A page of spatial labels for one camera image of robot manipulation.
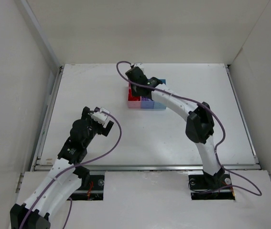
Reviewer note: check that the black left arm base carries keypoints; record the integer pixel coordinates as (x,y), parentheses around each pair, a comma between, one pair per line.
(92,188)

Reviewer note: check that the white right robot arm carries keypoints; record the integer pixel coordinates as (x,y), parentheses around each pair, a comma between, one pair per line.
(199,122)

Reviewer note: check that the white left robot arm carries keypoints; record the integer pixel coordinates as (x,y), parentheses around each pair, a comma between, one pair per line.
(66,175)

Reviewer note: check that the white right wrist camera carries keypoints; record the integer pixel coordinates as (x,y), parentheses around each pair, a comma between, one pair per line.
(138,64)

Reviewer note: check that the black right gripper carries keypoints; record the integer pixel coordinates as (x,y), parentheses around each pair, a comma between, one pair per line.
(135,88)

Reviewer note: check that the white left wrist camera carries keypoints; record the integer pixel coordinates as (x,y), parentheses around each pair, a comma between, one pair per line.
(100,115)

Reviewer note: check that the red lego in pink bin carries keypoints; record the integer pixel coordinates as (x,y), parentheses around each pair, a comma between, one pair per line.
(132,95)

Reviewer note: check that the purple square lego brick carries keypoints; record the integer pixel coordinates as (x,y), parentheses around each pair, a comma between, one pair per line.
(145,99)

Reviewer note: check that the three-compartment colour sorting tray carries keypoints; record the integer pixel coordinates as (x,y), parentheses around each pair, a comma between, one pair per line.
(145,105)

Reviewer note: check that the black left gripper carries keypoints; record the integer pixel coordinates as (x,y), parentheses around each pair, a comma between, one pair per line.
(93,125)

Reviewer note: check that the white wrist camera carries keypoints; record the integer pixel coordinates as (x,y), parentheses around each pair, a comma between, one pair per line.
(100,115)
(138,64)

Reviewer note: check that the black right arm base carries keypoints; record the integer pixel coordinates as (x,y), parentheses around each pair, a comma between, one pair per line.
(202,190)

